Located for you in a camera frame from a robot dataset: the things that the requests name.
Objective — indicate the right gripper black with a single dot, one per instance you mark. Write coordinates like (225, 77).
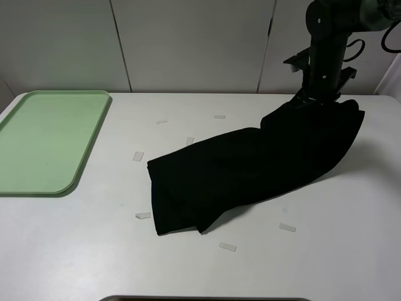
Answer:
(304, 98)

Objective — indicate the black short sleeve shirt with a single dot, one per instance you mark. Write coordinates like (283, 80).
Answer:
(294, 146)

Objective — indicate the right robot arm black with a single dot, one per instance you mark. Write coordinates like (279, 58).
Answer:
(330, 24)

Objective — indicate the light green plastic tray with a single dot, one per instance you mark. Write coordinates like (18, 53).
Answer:
(46, 138)

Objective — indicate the clear tape strip right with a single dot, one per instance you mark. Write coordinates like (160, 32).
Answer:
(287, 227)

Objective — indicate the clear tape strip middle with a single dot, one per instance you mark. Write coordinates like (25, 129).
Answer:
(190, 141)

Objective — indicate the clear tape strip bottom centre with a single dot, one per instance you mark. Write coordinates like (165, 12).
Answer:
(227, 246)

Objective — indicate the clear tape strip lower left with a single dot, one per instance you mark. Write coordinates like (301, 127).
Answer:
(141, 216)

